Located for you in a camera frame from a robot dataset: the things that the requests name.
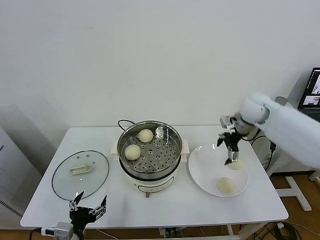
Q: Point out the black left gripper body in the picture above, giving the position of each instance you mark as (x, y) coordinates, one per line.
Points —
(83, 215)

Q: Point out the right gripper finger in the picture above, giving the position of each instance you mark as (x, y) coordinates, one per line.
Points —
(233, 156)
(221, 138)

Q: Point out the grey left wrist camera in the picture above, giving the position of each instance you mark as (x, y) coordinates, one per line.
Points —
(63, 228)

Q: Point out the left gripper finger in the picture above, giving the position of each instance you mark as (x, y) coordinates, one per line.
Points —
(75, 205)
(102, 208)

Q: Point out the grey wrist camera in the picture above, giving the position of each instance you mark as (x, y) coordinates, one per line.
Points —
(225, 121)
(63, 228)

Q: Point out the white power strip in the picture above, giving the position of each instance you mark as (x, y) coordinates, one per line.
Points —
(166, 231)

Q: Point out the dark open laptop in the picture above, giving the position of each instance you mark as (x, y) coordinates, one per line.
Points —
(311, 87)

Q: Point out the white steamed baozi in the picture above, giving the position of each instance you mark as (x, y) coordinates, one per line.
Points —
(237, 165)
(132, 152)
(145, 135)
(225, 185)

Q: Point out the white floor appliance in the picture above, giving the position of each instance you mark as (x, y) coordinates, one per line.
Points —
(15, 175)

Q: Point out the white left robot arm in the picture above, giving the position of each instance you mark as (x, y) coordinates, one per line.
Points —
(78, 232)

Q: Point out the white electric cooking pot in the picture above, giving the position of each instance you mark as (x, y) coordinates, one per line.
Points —
(150, 186)

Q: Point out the perforated steel steamer basket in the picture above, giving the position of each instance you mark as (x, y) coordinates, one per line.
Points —
(162, 155)

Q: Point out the round glass pot lid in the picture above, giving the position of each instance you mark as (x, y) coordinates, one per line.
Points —
(81, 168)

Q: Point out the white side desk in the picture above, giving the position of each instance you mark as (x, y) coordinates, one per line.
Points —
(295, 192)

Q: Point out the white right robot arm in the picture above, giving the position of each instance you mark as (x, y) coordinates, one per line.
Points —
(282, 120)

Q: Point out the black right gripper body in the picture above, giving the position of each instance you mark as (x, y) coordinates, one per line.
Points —
(232, 141)

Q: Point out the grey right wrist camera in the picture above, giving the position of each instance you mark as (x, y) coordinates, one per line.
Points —
(225, 121)

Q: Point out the round white plate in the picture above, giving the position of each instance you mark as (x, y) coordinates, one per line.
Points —
(205, 170)

